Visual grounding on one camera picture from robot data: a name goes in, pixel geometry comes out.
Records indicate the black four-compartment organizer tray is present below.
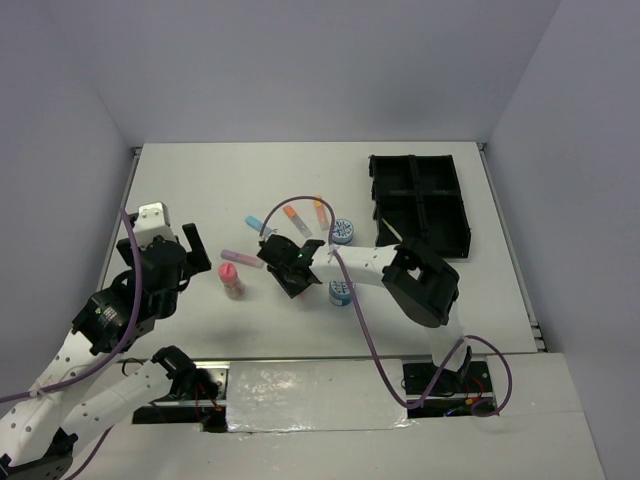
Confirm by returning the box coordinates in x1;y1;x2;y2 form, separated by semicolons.
369;155;471;259

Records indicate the orange cap highlighter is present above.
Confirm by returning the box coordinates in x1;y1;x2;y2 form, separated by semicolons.
282;204;312;238

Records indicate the lower blue paint jar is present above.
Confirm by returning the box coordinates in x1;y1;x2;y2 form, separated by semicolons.
328;281;356;307

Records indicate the yellow cap highlighter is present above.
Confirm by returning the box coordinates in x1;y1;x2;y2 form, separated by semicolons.
313;195;330;231

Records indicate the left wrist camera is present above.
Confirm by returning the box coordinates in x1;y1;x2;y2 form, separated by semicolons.
133;202;176;249

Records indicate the yellow thin pen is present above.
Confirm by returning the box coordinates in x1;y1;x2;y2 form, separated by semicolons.
382;218;403;242

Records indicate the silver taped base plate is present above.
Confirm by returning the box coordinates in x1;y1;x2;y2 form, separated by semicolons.
226;360;410;433

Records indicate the blue paint jar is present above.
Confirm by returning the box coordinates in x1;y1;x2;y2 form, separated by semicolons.
328;281;356;307
331;218;355;245

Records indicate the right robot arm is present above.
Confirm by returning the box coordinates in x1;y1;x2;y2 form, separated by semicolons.
258;234;472;391

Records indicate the blue cap highlighter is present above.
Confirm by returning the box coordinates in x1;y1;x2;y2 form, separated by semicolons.
245;216;272;235

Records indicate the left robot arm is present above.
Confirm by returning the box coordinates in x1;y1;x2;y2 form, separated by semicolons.
1;223;218;479

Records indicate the upper blue paint jar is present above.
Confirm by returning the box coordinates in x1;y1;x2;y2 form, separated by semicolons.
331;218;355;245

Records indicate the purple cap highlighter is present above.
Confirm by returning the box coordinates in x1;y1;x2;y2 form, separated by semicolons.
220;249;264;269

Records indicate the pink lid small bottle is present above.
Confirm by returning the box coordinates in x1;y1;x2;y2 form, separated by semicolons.
217;262;245;299

